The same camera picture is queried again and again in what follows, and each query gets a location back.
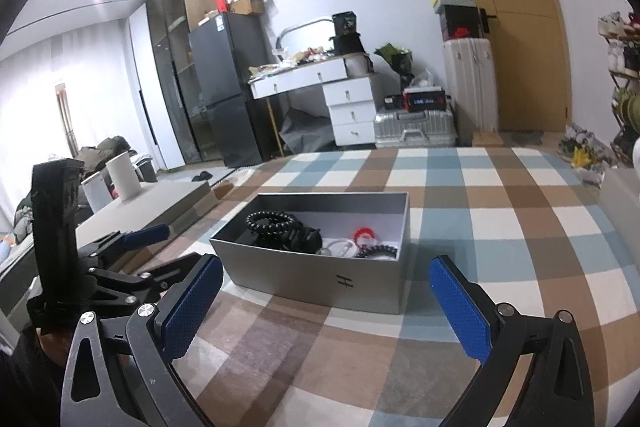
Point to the grey waste bin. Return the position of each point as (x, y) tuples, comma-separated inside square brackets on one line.
[(145, 169)]

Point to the round silver disc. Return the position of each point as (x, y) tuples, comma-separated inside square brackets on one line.
[(340, 249)]

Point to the white desk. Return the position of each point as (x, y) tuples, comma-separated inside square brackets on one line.
[(300, 77)]

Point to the rows of shoes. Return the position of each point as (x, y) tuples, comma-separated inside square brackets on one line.
[(620, 37)]

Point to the silver suitcase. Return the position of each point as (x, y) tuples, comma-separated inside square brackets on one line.
[(415, 129)]

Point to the white suitcase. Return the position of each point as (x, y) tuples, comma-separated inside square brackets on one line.
[(470, 87)]

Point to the small red box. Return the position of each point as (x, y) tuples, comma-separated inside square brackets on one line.
[(221, 0)]

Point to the dark jacket pile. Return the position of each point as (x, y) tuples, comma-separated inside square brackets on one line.
[(105, 149)]

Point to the red and black shoe box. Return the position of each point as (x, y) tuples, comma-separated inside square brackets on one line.
[(462, 33)]

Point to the small black box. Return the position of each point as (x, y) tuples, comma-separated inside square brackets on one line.
[(393, 102)]

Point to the open cardboard box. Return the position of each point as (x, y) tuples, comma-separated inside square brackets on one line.
[(248, 4)]

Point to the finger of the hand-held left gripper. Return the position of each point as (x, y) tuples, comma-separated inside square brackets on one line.
[(147, 234), (165, 274)]

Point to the wooden door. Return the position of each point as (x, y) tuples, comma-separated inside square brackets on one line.
[(530, 32)]

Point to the white ribbed bin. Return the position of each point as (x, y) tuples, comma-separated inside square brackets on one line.
[(359, 66)]

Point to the plaid blanket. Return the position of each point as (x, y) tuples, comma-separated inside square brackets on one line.
[(475, 232)]

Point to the desk clutter pile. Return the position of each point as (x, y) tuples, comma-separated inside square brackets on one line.
[(295, 62)]

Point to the dark glass cabinet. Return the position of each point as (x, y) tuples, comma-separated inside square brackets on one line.
[(175, 72)]

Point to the clear plastic bag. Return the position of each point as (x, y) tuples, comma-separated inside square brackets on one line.
[(421, 81)]

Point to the white drawer unit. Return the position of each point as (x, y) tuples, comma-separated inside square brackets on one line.
[(350, 112)]

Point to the black floor slippers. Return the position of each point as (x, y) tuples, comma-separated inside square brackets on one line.
[(202, 177)]

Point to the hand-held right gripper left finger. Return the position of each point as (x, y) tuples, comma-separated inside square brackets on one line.
[(192, 307)]

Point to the yellow and black slippers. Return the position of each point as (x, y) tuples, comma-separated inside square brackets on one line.
[(582, 154)]

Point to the white square bin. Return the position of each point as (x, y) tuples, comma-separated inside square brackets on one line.
[(96, 192)]

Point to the person's left forearm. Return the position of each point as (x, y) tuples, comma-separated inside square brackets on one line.
[(25, 387)]

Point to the grey cloth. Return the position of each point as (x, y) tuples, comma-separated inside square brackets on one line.
[(305, 127)]

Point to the wooden shoe rack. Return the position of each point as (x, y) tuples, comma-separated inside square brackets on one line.
[(622, 107)]

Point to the dark wrapped bouquet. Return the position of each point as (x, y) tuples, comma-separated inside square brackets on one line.
[(395, 59)]

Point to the dark grey fridge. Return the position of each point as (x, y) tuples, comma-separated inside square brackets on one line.
[(225, 87)]

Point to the person's left hand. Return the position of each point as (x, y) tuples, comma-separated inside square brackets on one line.
[(55, 343)]

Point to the silver cardboard box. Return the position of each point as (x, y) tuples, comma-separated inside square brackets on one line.
[(310, 279)]

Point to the white curtain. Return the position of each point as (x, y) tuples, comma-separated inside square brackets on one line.
[(40, 107)]

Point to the white wardrobe panel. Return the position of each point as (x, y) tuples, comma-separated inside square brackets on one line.
[(160, 97)]

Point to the black claw hair clip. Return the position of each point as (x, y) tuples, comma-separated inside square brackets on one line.
[(260, 241)]

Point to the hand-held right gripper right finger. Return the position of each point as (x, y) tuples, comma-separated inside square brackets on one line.
[(460, 307)]

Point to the arched metal mirror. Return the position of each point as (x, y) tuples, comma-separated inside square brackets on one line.
[(282, 37)]

